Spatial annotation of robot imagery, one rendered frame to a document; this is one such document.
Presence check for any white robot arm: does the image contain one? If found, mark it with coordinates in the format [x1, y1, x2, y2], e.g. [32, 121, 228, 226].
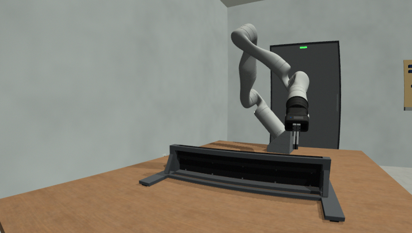
[231, 24, 309, 139]

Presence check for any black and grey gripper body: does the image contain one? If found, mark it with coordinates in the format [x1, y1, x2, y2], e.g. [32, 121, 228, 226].
[285, 90, 309, 132]

